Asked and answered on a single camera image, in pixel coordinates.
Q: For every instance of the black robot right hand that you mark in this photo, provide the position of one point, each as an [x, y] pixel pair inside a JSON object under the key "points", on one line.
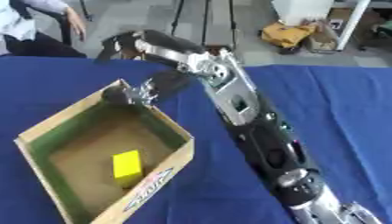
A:
{"points": [[158, 43]]}

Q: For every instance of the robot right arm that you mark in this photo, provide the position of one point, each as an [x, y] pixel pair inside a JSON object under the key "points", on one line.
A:
{"points": [[240, 96]]}

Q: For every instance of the tan cardboard box green inside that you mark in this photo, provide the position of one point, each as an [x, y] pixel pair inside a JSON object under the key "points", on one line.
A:
{"points": [[168, 162]]}

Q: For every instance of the white box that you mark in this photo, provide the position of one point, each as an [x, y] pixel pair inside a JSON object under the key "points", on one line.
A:
{"points": [[302, 11]]}

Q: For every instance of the black tripod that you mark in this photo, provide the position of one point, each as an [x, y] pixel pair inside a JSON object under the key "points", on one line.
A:
{"points": [[205, 20]]}

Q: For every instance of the person's hand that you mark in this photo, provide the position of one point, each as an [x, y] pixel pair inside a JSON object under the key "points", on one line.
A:
{"points": [[76, 22]]}

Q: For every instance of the yellow rectangular block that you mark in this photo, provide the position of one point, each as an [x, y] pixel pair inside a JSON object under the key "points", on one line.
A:
{"points": [[126, 166]]}

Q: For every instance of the person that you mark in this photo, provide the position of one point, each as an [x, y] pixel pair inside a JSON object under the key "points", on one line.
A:
{"points": [[20, 35]]}

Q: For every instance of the tan bag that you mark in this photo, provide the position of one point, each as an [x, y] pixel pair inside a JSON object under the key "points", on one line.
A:
{"points": [[322, 39]]}

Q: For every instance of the white pole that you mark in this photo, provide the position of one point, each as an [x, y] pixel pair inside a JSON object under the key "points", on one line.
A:
{"points": [[353, 22]]}

